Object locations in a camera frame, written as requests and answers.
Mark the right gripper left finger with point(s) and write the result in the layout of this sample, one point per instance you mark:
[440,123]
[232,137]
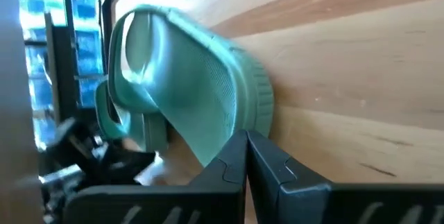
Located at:
[173,203]

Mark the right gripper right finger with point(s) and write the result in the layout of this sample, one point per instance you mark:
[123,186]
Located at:
[329,206]

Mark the green slide sandal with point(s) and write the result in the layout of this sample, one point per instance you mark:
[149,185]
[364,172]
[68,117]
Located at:
[194,88]
[104,113]

